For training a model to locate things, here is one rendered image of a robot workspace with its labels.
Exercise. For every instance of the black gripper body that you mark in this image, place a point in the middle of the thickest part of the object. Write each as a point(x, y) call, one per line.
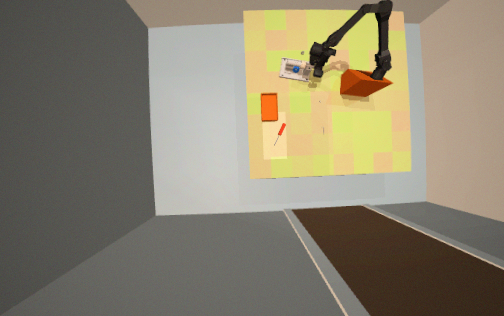
point(318, 72)

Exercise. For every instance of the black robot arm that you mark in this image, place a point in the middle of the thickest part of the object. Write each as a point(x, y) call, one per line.
point(382, 12)

